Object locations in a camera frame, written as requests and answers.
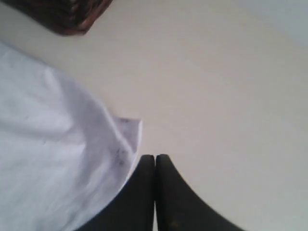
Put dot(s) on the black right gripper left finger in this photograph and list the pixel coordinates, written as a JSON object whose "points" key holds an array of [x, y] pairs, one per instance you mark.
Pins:
{"points": [[133, 208]]}

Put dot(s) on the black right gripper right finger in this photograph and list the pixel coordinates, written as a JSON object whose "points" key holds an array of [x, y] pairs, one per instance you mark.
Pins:
{"points": [[178, 207]]}

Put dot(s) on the white t-shirt red lettering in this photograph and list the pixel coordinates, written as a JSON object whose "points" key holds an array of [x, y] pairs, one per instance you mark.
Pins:
{"points": [[63, 156]]}

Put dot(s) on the dark red wicker basket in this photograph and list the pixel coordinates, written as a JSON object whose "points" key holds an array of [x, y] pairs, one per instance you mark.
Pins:
{"points": [[63, 17]]}

